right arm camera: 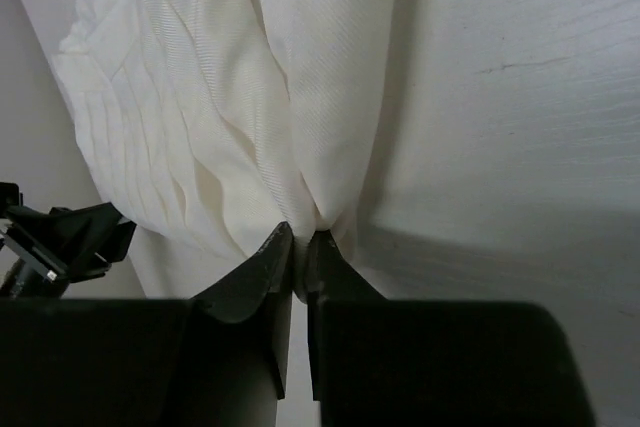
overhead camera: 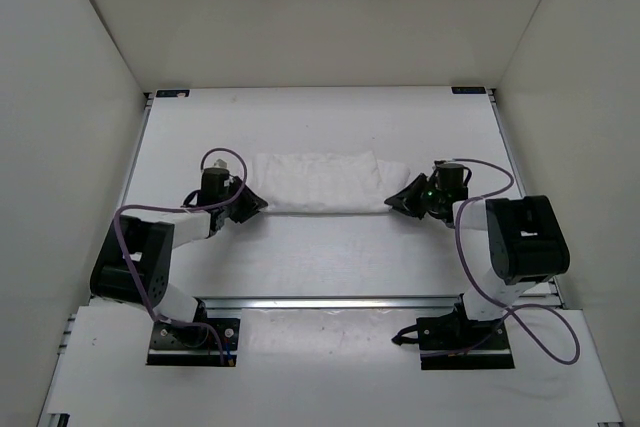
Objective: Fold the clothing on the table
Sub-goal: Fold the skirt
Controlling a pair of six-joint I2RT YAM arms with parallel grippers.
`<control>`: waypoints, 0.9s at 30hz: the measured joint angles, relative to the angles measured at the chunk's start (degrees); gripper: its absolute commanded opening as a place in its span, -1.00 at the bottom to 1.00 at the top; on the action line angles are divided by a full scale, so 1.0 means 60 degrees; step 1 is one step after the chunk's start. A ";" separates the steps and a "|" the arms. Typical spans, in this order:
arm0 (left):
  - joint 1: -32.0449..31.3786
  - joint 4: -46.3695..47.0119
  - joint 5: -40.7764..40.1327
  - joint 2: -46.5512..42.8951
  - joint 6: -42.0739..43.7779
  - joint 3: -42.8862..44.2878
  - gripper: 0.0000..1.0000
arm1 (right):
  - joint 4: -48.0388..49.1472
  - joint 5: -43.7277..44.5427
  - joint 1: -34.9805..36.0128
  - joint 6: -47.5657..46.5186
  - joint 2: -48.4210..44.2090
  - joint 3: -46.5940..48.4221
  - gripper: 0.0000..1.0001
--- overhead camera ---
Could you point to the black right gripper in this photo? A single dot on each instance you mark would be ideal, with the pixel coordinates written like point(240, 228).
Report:
point(406, 199)

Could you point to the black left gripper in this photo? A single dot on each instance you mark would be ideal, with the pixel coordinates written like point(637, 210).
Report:
point(251, 205)

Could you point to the white pleated skirt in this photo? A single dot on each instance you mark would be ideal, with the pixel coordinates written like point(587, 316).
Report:
point(326, 184)

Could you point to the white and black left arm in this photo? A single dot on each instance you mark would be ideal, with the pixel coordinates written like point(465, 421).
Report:
point(134, 261)

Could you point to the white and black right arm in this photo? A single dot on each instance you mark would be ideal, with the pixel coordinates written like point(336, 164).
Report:
point(334, 222)

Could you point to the blue right corner label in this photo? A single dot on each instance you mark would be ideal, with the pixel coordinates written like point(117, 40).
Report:
point(468, 90)

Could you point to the blue corner label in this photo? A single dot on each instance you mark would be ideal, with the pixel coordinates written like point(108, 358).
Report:
point(468, 90)
point(172, 93)

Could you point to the blue left corner label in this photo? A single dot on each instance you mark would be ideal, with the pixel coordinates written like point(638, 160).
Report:
point(172, 93)

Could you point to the aluminium table edge rail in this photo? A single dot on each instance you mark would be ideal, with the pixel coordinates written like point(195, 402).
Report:
point(329, 303)

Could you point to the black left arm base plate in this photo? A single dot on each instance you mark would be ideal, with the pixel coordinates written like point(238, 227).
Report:
point(195, 346)

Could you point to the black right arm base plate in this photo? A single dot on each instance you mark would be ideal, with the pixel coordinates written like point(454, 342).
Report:
point(453, 342)

